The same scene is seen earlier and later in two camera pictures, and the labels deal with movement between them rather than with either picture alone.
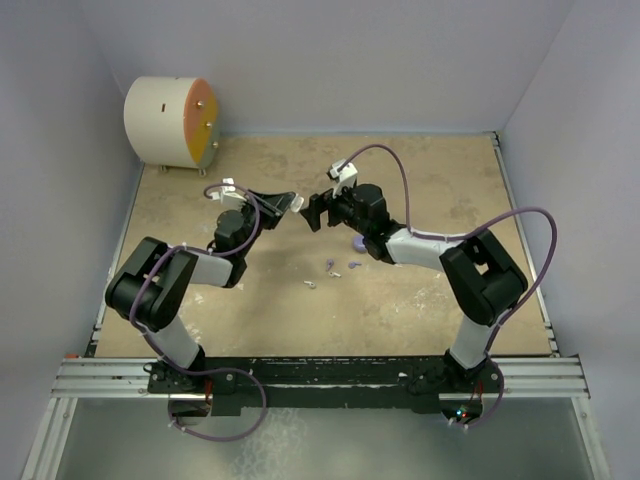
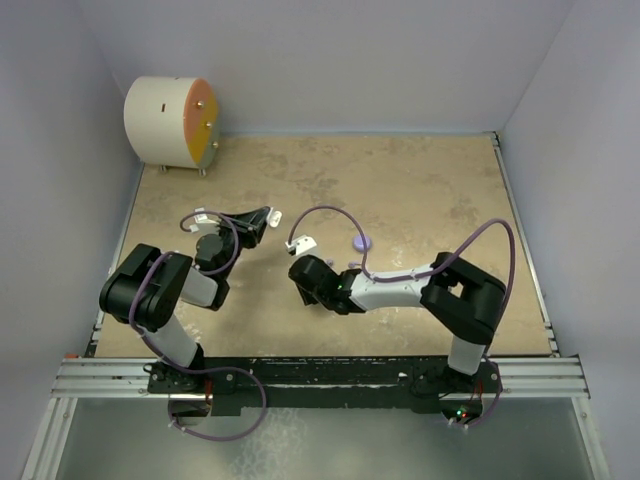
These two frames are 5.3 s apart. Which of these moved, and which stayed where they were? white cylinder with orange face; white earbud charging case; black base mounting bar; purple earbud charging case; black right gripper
Moved: black right gripper; white earbud charging case
Stayed: white cylinder with orange face; purple earbud charging case; black base mounting bar
